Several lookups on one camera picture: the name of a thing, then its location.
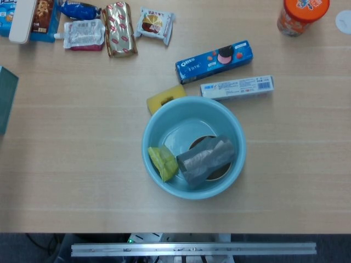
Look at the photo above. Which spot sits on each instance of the white toothpaste box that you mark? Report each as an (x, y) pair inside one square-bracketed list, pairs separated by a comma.
[(237, 87)]

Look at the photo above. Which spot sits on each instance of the white spouted drink pouch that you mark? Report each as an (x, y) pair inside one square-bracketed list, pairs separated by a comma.
[(82, 34)]

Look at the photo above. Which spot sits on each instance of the blue cookie wrapper pack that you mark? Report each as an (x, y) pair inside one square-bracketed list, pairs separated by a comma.
[(78, 9)]

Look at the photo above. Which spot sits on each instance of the yellow sponge with square hole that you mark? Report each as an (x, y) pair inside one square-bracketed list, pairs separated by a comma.
[(164, 97)]

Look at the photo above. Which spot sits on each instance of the white pastry snack packet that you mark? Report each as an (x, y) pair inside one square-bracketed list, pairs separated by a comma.
[(155, 24)]

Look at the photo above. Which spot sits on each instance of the blue snack box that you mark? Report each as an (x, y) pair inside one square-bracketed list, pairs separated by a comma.
[(5, 16)]

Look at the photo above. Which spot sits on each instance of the gold red wafer packet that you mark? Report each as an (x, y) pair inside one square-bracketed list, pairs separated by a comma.
[(119, 30)]

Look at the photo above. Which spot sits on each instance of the round brown tin can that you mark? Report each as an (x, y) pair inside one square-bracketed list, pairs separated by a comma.
[(219, 174)]

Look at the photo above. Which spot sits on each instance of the silver aluminium rail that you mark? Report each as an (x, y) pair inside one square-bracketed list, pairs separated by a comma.
[(192, 250)]

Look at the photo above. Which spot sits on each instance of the yellow green snack packet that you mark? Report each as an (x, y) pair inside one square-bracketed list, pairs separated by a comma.
[(164, 163)]

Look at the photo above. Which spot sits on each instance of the white rectangular case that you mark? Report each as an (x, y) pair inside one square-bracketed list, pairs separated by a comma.
[(23, 20)]

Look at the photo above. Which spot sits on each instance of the light blue plastic bowl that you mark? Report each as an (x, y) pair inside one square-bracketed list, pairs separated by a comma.
[(192, 189)]

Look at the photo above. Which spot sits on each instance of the brown chocolate snack box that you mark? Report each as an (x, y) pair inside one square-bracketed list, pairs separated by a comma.
[(44, 16)]

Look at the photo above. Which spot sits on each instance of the blue Oreo cookie box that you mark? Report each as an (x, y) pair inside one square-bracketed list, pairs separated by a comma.
[(214, 61)]

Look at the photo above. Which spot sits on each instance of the orange lidded snack jar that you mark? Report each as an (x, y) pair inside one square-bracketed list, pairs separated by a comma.
[(300, 16)]

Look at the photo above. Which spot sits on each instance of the white round lid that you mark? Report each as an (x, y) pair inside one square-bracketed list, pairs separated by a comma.
[(344, 22)]

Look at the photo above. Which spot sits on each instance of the teal green box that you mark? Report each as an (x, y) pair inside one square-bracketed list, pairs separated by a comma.
[(6, 101)]

